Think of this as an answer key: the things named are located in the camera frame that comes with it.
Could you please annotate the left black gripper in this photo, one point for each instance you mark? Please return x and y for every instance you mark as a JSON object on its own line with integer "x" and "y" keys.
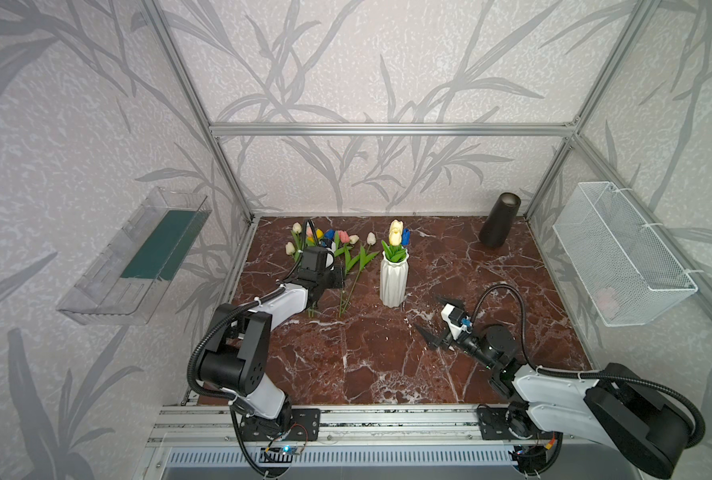
{"x": 330, "y": 275}

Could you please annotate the white wire mesh basket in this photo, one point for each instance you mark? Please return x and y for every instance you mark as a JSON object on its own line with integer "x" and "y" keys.
{"x": 611, "y": 244}

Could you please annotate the cream white tulip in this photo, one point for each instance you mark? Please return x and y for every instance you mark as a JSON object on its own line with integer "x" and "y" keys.
{"x": 396, "y": 229}

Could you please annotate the pink object in basket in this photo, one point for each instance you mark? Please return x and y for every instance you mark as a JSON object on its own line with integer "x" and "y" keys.
{"x": 606, "y": 300}

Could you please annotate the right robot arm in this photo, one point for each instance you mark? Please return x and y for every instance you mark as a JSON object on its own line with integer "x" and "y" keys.
{"x": 650, "y": 424}

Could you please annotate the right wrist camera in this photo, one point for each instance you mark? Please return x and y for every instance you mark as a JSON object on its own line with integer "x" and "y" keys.
{"x": 458, "y": 320}

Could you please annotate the clear plastic wall shelf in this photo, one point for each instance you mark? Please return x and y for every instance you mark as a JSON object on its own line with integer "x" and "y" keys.
{"x": 127, "y": 281}

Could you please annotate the pink tulip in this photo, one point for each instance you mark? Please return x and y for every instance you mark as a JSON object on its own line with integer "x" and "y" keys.
{"x": 344, "y": 245}

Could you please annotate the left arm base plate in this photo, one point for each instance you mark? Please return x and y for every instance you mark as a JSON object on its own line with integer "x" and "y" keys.
{"x": 293, "y": 423}

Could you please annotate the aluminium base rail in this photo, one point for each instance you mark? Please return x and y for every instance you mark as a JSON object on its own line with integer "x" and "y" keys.
{"x": 338, "y": 425}

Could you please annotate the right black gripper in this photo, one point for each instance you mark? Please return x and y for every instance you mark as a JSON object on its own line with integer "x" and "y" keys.
{"x": 443, "y": 330}

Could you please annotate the white ribbed vase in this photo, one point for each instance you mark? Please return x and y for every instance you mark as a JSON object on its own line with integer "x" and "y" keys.
{"x": 393, "y": 282}

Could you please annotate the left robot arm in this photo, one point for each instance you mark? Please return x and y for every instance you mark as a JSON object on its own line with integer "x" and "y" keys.
{"x": 229, "y": 362}

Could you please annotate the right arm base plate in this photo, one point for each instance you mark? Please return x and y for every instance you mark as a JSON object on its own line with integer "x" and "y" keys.
{"x": 509, "y": 423}

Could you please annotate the black cone vase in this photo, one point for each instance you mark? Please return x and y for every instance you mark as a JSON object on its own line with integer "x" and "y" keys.
{"x": 499, "y": 222}

